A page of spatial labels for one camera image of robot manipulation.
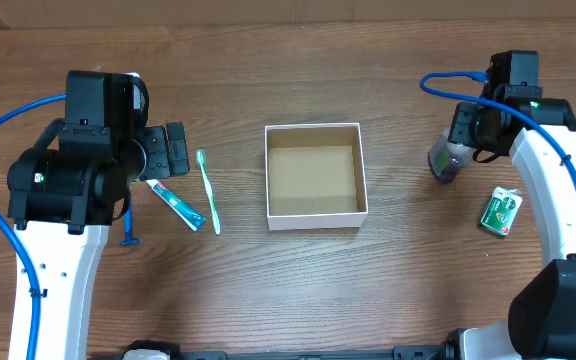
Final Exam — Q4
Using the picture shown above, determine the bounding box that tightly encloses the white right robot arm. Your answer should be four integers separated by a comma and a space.
448, 87, 576, 359

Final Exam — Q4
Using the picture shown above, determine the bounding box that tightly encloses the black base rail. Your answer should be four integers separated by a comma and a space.
87, 339, 462, 360

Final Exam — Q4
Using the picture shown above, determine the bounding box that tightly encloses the clear soap pump bottle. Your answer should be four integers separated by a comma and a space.
427, 129, 473, 184

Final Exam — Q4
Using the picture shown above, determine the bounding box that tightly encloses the pink cardboard box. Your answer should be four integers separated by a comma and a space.
264, 123, 369, 231

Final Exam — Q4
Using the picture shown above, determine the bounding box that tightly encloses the green tissue packet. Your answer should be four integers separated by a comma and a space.
479, 187, 523, 237

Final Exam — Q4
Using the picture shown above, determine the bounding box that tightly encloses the blue disposable razor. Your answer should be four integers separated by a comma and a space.
119, 206, 141, 246

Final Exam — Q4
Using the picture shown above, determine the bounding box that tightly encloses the green toothbrush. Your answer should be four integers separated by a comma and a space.
196, 149, 222, 235

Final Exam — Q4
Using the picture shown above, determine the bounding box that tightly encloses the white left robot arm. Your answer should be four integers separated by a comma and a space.
7, 70, 190, 359

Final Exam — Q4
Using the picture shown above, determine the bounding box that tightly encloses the green toothpaste tube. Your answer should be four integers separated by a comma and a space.
146, 179, 206, 232

